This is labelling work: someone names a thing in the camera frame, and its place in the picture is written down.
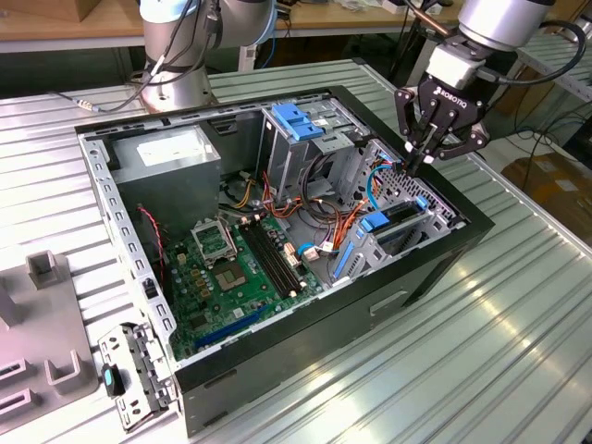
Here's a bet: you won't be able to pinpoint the metal optical drive cage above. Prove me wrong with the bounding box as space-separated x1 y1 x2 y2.
258 98 374 207

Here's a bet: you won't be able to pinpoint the black RAM slot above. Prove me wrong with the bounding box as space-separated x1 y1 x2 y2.
250 219 300 296
238 222 288 300
255 217 305 292
243 221 293 298

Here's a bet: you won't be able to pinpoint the hard disk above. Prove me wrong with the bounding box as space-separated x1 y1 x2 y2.
331 195 430 284

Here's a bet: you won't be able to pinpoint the black cable metal plug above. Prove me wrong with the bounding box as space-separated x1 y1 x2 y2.
48 59 158 115

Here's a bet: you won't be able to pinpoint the blue disk data wire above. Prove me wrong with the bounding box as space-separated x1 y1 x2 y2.
364 154 397 214

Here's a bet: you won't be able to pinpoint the metal slatted side table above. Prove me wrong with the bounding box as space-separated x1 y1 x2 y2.
450 34 592 135

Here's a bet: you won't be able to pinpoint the black wire loop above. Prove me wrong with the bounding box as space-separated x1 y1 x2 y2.
300 152 346 221

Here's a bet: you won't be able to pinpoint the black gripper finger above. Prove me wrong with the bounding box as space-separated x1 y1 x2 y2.
414 127 490 178
393 86 423 177

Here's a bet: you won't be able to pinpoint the blue drive cage latch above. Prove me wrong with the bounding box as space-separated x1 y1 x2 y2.
272 104 326 143

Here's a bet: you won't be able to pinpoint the grey parts rack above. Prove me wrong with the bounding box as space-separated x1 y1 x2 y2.
0 249 103 420

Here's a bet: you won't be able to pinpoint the metal expansion card retainer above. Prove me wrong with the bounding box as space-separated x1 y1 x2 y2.
97 323 179 434

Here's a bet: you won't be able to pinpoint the CPU socket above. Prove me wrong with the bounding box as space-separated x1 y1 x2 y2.
213 262 250 293

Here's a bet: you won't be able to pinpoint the orange red disk power wire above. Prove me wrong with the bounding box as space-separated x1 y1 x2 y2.
337 156 417 253

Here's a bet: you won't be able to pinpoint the yellow black power wire bundle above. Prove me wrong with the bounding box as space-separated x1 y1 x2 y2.
221 178 260 210

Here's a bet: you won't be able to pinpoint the black open PC case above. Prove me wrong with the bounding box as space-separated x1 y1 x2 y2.
73 84 496 438

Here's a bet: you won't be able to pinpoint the metal socket cover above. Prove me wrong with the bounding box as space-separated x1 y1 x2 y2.
190 217 238 267

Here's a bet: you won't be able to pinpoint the metal disk bay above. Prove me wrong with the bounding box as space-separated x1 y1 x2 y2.
330 138 466 290

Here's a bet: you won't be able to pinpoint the wooden desk white legs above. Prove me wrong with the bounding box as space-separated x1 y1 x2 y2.
0 0 559 89

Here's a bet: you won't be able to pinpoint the green motherboard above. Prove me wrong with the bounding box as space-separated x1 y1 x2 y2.
164 215 325 362

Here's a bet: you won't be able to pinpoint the grey power supply unit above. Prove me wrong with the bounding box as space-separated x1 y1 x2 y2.
109 125 223 237

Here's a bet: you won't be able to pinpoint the plain brown cardboard box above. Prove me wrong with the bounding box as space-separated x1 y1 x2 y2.
27 0 101 22

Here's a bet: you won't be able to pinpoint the black camera cable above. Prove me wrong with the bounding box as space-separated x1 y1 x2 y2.
475 18 588 87

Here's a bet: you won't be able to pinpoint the red black twisted fan wire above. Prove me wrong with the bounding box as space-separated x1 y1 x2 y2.
137 205 167 281

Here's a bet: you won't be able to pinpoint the orange red wire bundle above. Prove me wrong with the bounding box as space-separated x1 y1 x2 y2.
261 170 355 223

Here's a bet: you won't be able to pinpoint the blue data wire white plug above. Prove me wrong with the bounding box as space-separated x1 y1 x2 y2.
295 240 337 265

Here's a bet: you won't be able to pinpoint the brown cardboard box with labels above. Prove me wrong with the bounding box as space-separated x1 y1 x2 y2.
501 154 592 232

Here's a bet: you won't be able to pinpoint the blue expansion slot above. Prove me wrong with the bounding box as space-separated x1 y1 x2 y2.
192 302 269 351

